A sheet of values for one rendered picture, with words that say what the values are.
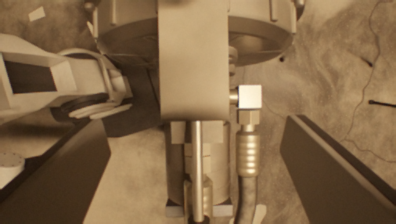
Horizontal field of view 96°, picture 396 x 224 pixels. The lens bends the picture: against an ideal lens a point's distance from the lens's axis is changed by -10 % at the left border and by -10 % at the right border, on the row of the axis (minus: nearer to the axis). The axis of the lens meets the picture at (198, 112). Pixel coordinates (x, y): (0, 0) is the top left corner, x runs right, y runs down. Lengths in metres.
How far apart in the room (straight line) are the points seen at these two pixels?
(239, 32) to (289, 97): 1.16
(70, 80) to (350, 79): 1.50
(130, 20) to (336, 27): 1.46
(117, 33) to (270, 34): 0.15
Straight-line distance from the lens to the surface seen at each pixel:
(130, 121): 1.12
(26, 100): 0.48
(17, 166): 0.59
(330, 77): 1.49
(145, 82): 1.09
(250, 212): 0.43
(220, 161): 0.36
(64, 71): 0.60
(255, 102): 0.37
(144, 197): 1.42
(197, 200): 0.27
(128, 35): 0.21
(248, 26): 0.20
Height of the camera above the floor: 1.22
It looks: 86 degrees down
